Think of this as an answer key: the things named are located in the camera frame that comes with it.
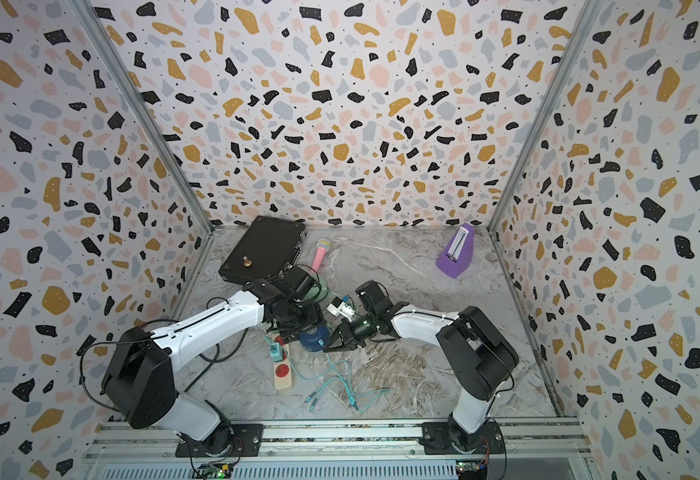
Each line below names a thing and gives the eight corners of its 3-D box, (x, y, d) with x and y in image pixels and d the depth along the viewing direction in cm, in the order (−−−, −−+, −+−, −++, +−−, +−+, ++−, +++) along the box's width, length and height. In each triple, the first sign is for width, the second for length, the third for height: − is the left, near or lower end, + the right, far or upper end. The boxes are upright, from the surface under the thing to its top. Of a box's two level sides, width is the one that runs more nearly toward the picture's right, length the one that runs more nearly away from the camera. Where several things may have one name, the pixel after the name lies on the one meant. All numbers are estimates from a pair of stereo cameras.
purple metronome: (453, 279, 109) (466, 244, 95) (438, 267, 113) (449, 232, 98) (467, 266, 113) (482, 232, 99) (453, 256, 116) (465, 220, 102)
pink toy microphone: (310, 272, 111) (308, 265, 108) (319, 243, 120) (318, 236, 117) (321, 273, 110) (320, 267, 107) (330, 244, 119) (329, 238, 116)
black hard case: (225, 280, 107) (218, 268, 102) (262, 225, 126) (257, 213, 121) (279, 291, 105) (275, 280, 99) (308, 234, 123) (306, 222, 118)
